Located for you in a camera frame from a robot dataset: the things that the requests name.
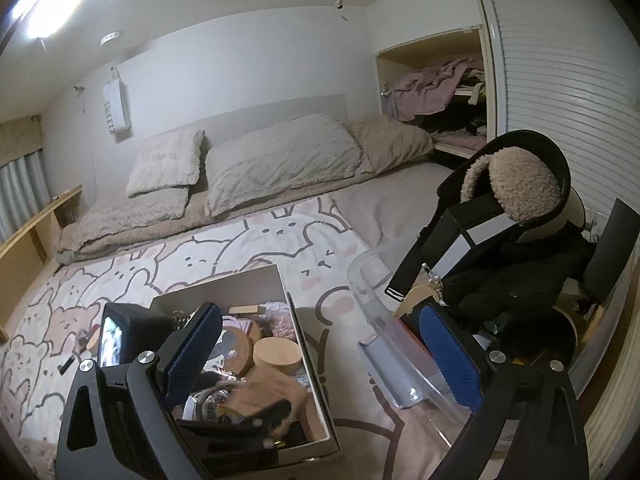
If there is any round wooden disc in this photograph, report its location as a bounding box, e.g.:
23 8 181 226
253 337 303 374

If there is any carved wooden plaque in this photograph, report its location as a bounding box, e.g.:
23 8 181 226
222 366 329 442

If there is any rounded wooden block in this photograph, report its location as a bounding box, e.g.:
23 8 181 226
86 332 101 354

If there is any clear plastic storage bin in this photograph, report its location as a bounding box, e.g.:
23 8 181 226
345 238 576 426

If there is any black lighter stick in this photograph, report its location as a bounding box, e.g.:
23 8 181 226
58 356 75 375

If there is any white shoe box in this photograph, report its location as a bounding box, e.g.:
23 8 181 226
151 264 340 467

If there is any wooden side shelf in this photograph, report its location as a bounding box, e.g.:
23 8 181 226
1 185 82 344

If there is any left flat beige pillow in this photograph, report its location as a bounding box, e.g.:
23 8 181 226
56 188 190 257

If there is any grey curtain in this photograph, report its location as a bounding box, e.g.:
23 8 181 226
0 150 51 243

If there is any small square beige pillow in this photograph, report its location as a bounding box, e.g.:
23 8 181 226
126 128 204 197

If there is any cartoon bear bedsheet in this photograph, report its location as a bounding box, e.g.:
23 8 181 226
0 194 452 480

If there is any right large beige pillow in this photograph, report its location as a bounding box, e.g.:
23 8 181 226
205 114 371 218

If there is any brown folded blanket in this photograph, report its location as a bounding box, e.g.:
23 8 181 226
56 114 434 264

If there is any pink clothes pile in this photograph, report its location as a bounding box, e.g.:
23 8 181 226
383 58 485 122

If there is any ceiling smoke detector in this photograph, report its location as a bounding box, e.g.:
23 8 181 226
100 32 120 47

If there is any white louvered door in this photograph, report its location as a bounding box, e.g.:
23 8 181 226
480 0 639 214

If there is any wall hanging sweet pouch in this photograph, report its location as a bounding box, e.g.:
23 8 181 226
103 67 131 143

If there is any wall closet niche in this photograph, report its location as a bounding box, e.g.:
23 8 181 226
374 25 496 158

